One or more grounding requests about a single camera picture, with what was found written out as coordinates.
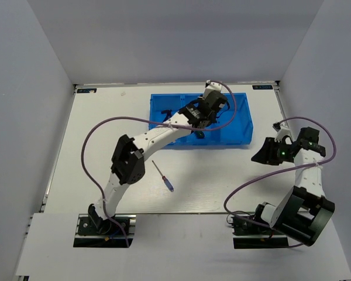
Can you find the green stubby screwdriver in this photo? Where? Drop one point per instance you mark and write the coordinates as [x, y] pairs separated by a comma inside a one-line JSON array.
[[199, 134]]

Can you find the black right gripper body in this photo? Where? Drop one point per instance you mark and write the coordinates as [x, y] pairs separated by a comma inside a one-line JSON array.
[[278, 152]]

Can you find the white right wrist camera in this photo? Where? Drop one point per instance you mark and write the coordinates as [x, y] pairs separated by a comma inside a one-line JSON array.
[[283, 132]]

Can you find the right corner label sticker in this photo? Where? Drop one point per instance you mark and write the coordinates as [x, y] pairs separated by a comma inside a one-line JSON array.
[[262, 87]]

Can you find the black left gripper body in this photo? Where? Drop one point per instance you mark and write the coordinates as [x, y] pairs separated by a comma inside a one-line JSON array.
[[213, 120]]

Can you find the blue three-compartment plastic bin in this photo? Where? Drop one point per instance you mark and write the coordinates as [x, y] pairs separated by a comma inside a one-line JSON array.
[[238, 132]]

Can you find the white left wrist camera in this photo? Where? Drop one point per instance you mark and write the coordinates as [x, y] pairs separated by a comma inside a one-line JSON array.
[[211, 86]]

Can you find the red blue handled screwdriver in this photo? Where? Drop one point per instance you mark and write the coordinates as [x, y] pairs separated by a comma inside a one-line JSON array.
[[164, 178]]

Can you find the large brown hex key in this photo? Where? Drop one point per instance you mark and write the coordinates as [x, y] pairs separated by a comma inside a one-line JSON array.
[[167, 113]]

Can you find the corner label sticker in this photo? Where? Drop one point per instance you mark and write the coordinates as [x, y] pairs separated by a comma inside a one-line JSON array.
[[262, 87], [86, 90]]

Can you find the left corner label sticker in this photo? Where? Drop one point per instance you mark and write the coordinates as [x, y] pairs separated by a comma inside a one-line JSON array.
[[86, 90]]

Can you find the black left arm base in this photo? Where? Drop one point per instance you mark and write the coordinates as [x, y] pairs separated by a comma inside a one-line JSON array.
[[110, 236]]

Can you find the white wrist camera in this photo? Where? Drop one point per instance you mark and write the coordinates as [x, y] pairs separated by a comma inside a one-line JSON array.
[[283, 132], [211, 86]]

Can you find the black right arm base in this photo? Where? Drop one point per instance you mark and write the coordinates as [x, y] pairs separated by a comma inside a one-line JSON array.
[[251, 236]]

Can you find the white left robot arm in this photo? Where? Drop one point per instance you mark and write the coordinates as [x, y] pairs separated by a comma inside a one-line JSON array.
[[128, 159]]

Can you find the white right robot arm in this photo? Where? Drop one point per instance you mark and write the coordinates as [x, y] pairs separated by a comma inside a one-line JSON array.
[[304, 212]]

